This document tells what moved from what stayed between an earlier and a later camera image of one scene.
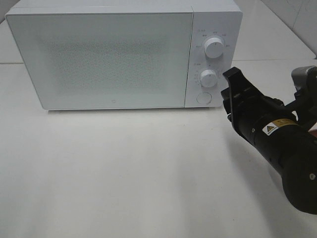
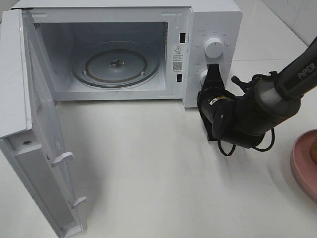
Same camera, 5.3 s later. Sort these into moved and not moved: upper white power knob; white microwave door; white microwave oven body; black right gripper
Moved: black right gripper; white microwave door
Not moved: white microwave oven body; upper white power knob
